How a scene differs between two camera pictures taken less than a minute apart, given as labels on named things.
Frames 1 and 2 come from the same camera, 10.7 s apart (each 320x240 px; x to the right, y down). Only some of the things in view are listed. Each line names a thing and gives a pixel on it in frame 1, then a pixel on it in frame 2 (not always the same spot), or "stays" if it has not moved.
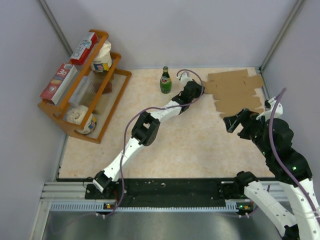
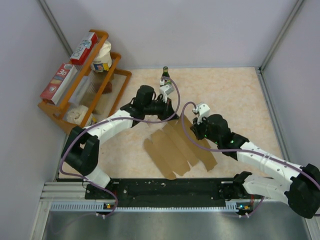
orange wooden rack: [95, 90] stays
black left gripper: [199, 88] -> [167, 109]
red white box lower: [59, 83] stays
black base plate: [165, 193] stays
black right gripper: [246, 118] -> [195, 127]
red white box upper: [80, 55] stays
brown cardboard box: [234, 90] -> [170, 151]
